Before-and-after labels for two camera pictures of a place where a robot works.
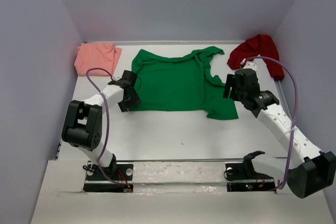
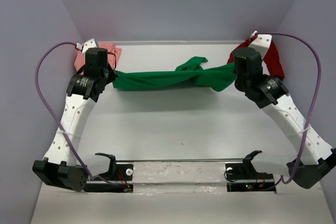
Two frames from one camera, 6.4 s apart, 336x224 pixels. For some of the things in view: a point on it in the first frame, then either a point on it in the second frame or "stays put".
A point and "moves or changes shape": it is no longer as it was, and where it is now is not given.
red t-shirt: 261,45 stays put
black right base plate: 240,179 stays put
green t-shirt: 182,83 moves or changes shape
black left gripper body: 128,103 → 109,74
